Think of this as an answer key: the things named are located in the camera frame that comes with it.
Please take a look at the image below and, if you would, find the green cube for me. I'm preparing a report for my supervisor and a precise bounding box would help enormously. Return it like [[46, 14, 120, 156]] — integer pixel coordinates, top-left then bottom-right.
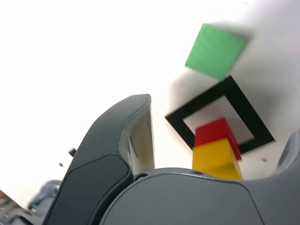
[[184, 22, 246, 82]]

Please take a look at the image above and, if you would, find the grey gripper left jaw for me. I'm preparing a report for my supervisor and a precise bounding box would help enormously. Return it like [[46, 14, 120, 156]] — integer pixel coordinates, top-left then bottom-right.
[[43, 93, 157, 225]]

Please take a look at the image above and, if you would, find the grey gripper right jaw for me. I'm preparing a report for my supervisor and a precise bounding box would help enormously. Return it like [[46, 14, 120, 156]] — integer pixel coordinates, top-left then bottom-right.
[[99, 128, 300, 225]]

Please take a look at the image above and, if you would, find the yellow cube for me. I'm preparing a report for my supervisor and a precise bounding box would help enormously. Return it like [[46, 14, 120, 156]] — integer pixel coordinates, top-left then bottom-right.
[[191, 138, 243, 181]]

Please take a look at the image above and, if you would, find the red cube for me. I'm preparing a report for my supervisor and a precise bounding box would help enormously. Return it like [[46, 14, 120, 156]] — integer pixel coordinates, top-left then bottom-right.
[[194, 117, 242, 161]]

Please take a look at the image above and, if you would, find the black tape square outline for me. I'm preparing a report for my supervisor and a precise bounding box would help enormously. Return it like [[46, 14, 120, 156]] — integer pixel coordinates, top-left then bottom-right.
[[164, 74, 275, 155]]

